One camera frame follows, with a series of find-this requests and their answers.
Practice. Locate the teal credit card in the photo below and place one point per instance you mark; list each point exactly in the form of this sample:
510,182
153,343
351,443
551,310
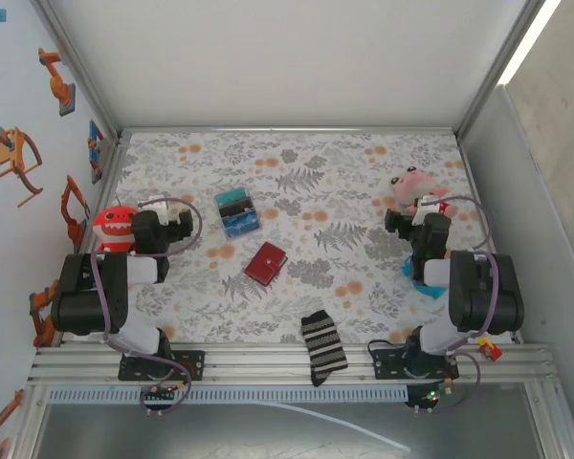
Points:
233,197

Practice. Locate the aluminium frame leg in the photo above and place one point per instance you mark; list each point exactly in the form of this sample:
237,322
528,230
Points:
28,421
552,421

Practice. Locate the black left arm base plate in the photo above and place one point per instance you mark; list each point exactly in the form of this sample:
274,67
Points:
196,365

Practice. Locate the aluminium frame post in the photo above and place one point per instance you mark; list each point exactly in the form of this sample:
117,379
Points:
78,67
497,67

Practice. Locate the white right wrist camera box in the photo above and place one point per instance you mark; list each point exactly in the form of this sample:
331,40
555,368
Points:
422,216

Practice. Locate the red card holder wallet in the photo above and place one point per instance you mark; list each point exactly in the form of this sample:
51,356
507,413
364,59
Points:
263,265

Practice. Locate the black beige striped sock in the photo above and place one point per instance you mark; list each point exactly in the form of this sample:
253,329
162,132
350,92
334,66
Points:
323,344

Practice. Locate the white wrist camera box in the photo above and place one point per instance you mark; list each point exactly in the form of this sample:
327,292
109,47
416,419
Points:
159,208
422,216

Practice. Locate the floral patterned table mat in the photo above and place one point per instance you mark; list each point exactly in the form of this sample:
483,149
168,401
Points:
315,143

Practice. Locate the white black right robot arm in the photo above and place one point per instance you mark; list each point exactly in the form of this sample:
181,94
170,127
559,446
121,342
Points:
483,296

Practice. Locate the blue orange machine wall sticker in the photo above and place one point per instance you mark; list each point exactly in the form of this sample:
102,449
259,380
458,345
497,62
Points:
95,143

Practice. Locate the blue credit card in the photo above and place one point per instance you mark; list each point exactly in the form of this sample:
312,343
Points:
243,225

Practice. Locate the red shark plush toy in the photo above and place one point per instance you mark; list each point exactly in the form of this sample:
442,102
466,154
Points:
115,227

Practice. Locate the white light strip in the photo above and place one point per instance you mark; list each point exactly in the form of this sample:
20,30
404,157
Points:
533,38

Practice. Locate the small yellow red toy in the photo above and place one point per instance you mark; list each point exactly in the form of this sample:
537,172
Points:
492,351

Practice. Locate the aluminium frame rail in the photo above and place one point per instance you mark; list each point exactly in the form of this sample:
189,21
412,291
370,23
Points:
465,158
116,158

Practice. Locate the orange gripper claw wall sticker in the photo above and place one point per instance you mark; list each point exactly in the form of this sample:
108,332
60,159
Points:
9,153

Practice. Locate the pink frog plush toy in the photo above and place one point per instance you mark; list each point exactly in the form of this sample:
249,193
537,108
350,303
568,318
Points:
409,184

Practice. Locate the aluminium frame beam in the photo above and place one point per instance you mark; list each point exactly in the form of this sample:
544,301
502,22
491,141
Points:
268,363

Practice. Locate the teal blue fabric piece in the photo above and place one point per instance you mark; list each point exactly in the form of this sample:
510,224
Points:
433,292

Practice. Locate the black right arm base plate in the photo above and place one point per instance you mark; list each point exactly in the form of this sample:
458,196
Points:
382,365

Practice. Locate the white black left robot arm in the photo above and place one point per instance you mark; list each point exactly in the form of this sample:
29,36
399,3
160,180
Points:
76,306

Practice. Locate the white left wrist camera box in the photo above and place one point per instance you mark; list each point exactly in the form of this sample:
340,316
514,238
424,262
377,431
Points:
159,208

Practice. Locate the white plastic tube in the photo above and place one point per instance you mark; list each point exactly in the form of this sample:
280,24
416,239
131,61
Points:
363,430

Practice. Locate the black credit card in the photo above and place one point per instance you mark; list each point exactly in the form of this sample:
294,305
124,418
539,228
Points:
236,210

